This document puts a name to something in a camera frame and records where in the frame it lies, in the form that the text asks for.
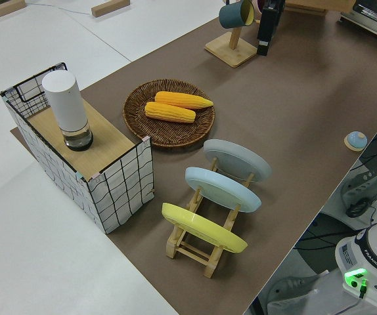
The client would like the yellow corn cob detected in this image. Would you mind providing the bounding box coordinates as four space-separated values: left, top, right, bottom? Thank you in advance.
144 101 197 124
154 91 215 110

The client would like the white cylinder bottle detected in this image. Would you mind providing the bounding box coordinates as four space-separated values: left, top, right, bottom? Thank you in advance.
41 70 95 152

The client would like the blue bell on wooden base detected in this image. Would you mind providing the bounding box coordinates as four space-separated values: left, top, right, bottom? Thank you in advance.
344 131 368 152

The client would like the long wooden block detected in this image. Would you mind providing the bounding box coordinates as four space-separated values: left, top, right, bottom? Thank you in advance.
0 0 27 24

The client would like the round wicker basket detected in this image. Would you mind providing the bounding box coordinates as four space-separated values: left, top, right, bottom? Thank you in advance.
123 78 216 150

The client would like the brown table mat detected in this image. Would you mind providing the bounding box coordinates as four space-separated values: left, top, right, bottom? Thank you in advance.
9 0 377 315

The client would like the short wooden block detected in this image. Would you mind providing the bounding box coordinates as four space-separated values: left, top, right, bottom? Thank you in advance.
91 0 131 18

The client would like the dark blue mug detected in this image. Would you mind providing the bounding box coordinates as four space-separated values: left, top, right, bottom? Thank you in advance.
218 0 256 30

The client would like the grey power strip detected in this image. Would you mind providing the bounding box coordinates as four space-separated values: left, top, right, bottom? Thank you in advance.
340 169 377 207

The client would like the wooden mug tree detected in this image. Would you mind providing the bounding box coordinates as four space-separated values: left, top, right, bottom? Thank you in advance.
204 0 259 69

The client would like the light blue plate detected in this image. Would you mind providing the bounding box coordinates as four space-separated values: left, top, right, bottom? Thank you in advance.
184 166 263 215

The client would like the white toaster oven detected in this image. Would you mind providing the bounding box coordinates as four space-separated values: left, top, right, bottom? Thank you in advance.
338 0 377 50

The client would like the grey plate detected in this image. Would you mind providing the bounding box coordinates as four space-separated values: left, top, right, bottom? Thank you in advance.
202 138 272 184

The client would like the wooden plate rack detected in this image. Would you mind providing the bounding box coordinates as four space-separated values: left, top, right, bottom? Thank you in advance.
165 156 255 280

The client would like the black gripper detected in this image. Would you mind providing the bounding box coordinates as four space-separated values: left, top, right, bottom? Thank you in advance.
256 0 286 57

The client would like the coiled black cable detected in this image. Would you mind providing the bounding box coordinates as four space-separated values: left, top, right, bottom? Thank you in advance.
345 198 371 219

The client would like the wooden shelf board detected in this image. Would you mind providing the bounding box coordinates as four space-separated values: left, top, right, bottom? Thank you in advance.
27 98 135 175

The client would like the wire grid storage box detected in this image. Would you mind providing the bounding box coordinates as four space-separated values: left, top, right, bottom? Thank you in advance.
0 61 156 235

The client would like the yellow plate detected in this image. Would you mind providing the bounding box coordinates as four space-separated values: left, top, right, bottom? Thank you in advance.
161 202 249 255

